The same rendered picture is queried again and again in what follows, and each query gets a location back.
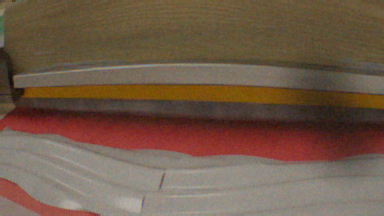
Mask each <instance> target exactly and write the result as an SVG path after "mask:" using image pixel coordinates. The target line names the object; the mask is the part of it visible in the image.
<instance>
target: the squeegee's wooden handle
mask: <svg viewBox="0 0 384 216"><path fill-rule="evenodd" d="M3 25H4V51H5V52H7V53H8V54H9V55H10V59H11V66H12V73H13V76H15V75H17V74H18V73H21V72H30V71H34V70H42V69H51V68H61V67H70V66H80V65H91V64H102V63H114V62H127V61H142V60H147V59H178V58H206V59H237V60H254V61H268V62H280V63H284V62H289V63H299V64H309V65H318V66H328V67H337V68H346V69H355V70H363V71H372V72H374V71H378V72H384V0H17V1H15V2H13V3H10V4H8V5H7V6H6V7H5V10H4V24H3Z"/></svg>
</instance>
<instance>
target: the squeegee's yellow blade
mask: <svg viewBox="0 0 384 216"><path fill-rule="evenodd" d="M23 89H24V95H23V96H21V97H23V98H25V97H38V98H48V97H55V98H95V99H105V98H120V99H147V100H177V101H230V102H243V103H264V104H289V105H310V106H336V107H361V108H376V109H384V96H378V95H370V94H349V93H341V92H320V91H313V90H290V89H283V88H260V87H237V86H185V85H108V86H72V87H41V88H23Z"/></svg>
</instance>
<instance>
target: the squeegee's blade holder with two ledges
mask: <svg viewBox="0 0 384 216"><path fill-rule="evenodd" d="M13 80H14V82H13V83H14V87H15V88H41V87H72V86H108V85H185V86H237V87H260V88H283V89H290V90H313V91H320V92H341V93H349V94H370V95H378V96H384V72H378V71H374V72H372V71H363V70H355V69H346V68H337V67H328V66H318V65H309V64H299V63H289V62H284V63H280V62H268V61H254V60H237V59H206V58H178V59H147V60H142V61H127V62H114V63H102V64H91V65H80V66H70V67H61V68H51V69H42V70H34V71H30V72H21V73H18V74H17V75H15V76H13Z"/></svg>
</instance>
